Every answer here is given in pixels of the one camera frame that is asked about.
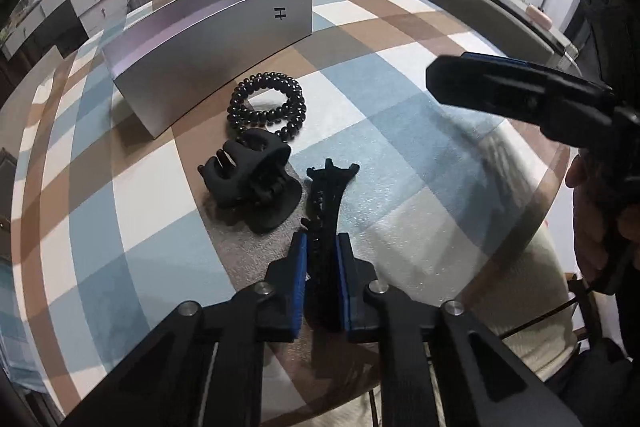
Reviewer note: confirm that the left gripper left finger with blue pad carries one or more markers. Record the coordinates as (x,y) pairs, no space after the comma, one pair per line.
(235,334)

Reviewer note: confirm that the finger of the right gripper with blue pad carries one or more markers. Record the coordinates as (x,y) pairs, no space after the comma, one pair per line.
(495,59)
(540,95)

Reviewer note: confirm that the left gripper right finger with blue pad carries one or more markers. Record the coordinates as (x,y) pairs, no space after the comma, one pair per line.
(403,329)

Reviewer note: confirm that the black claw hair clip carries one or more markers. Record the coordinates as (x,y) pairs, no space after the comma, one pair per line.
(248,176)

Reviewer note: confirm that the person's right hand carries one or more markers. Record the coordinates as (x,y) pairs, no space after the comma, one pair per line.
(599,246)

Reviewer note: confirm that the black smartphone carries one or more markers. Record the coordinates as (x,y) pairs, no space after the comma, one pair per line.
(560,47)

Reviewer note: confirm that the pink earbuds case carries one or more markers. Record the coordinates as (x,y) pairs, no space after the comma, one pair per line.
(538,17)

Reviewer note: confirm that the plaid tablecloth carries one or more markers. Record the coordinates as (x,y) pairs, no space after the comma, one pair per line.
(110,228)

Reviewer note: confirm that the silver open cardboard box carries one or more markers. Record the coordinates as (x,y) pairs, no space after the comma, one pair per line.
(174,58)

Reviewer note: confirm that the white drawer desk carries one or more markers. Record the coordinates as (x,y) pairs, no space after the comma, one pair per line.
(94,16)

